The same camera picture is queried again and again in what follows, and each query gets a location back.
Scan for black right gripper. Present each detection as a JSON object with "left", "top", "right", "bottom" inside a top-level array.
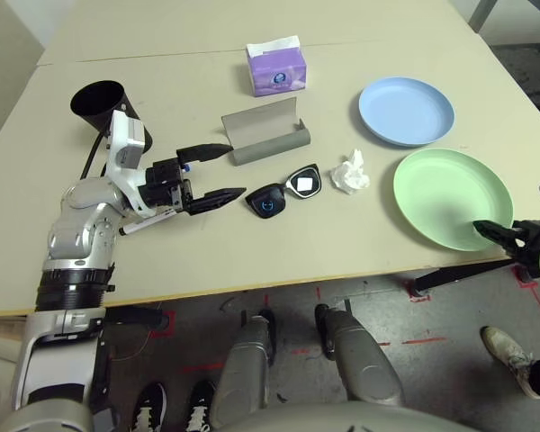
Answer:
[{"left": 472, "top": 219, "right": 540, "bottom": 278}]

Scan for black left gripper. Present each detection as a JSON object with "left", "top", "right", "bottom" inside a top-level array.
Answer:
[{"left": 139, "top": 142, "right": 248, "bottom": 216}]

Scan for green plate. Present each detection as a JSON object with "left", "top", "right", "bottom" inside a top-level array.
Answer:
[{"left": 391, "top": 148, "right": 515, "bottom": 252}]

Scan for black sunglasses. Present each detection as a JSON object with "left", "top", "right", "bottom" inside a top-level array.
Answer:
[{"left": 245, "top": 164, "right": 323, "bottom": 221}]

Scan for grey glasses case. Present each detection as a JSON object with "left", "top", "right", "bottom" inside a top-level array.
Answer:
[{"left": 220, "top": 96, "right": 312, "bottom": 167}]

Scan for white tissue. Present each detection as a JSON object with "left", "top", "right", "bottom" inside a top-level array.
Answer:
[{"left": 328, "top": 148, "right": 371, "bottom": 195}]

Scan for purple tissue pack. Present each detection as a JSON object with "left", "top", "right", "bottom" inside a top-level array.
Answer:
[{"left": 245, "top": 33, "right": 308, "bottom": 98}]

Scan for white worn shoe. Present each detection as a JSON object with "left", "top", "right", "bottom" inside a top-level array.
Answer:
[{"left": 481, "top": 326, "right": 536, "bottom": 400}]

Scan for black cup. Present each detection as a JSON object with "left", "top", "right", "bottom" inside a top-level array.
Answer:
[{"left": 69, "top": 79, "right": 154, "bottom": 157}]

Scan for blue plate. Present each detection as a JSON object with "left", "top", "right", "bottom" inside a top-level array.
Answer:
[{"left": 358, "top": 76, "right": 456, "bottom": 149}]

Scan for grey robot right leg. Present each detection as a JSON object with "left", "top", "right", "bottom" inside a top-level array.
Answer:
[{"left": 314, "top": 304, "right": 406, "bottom": 406}]

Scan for grey robot leg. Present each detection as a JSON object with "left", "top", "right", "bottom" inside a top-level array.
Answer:
[
  {"left": 314, "top": 304, "right": 406, "bottom": 406},
  {"left": 209, "top": 310, "right": 278, "bottom": 428}
]

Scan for grey robot left leg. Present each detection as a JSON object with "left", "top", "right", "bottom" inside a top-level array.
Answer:
[{"left": 209, "top": 310, "right": 278, "bottom": 428}]

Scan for black white sneaker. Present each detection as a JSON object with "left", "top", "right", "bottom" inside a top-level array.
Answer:
[
  {"left": 184, "top": 380, "right": 217, "bottom": 432},
  {"left": 132, "top": 382, "right": 168, "bottom": 432}
]

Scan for grey robot torso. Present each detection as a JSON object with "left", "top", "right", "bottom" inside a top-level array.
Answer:
[{"left": 224, "top": 400, "right": 478, "bottom": 432}]

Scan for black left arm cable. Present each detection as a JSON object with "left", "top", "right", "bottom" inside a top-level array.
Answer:
[{"left": 81, "top": 132, "right": 113, "bottom": 180}]

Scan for thin white floor wire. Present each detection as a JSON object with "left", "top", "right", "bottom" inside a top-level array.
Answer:
[{"left": 110, "top": 330, "right": 157, "bottom": 362}]

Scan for neighbouring table metal frame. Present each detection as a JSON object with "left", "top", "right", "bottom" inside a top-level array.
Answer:
[{"left": 470, "top": 0, "right": 497, "bottom": 33}]

